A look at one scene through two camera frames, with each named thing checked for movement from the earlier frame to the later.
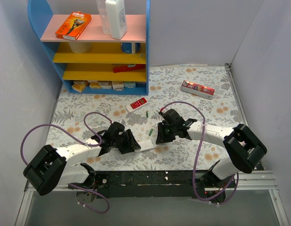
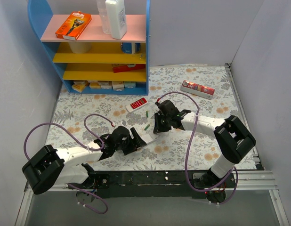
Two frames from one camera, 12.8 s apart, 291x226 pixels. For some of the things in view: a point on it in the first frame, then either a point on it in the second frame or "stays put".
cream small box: (117, 84) stays put
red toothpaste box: (198, 90) stays put
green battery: (150, 132) → (147, 127)
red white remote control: (136, 104) stays put
